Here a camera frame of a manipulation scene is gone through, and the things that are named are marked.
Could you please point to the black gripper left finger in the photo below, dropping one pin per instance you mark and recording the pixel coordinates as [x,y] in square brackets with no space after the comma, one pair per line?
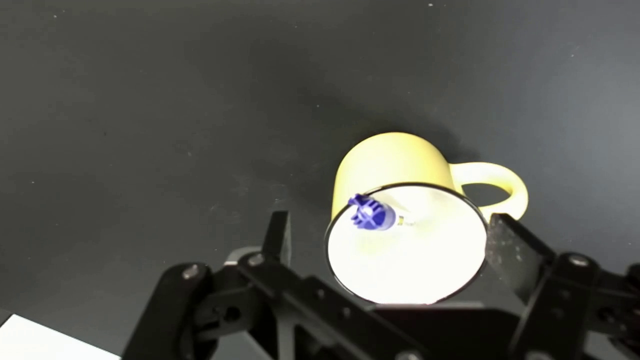
[221,307]

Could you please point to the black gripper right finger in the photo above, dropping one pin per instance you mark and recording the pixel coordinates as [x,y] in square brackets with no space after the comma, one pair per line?
[567,293]

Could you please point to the blue capped white marker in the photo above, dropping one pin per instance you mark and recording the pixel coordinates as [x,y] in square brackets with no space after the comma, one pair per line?
[370,214]

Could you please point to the yellow enamel mug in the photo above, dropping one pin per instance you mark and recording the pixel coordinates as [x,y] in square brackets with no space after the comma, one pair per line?
[401,233]

